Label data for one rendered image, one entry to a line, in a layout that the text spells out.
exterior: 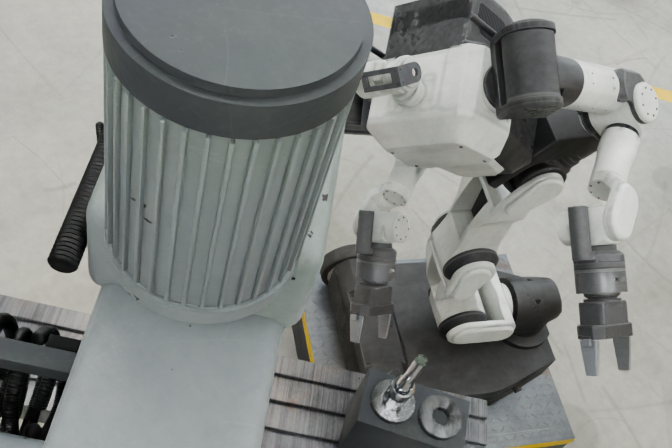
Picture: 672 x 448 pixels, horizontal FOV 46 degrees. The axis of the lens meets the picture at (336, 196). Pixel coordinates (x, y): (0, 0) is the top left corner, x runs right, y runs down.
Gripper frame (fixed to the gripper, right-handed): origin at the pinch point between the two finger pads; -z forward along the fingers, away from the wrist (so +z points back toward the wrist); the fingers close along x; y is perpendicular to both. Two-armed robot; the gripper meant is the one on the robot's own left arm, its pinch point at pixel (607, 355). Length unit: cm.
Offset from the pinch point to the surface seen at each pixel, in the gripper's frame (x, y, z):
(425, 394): 8.4, -36.6, -7.9
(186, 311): 90, 11, 12
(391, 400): 19.2, -35.4, -7.7
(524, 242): -157, -130, 32
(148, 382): 87, -2, 4
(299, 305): 72, 5, 12
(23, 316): 67, -98, 12
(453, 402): 4.9, -32.4, -9.6
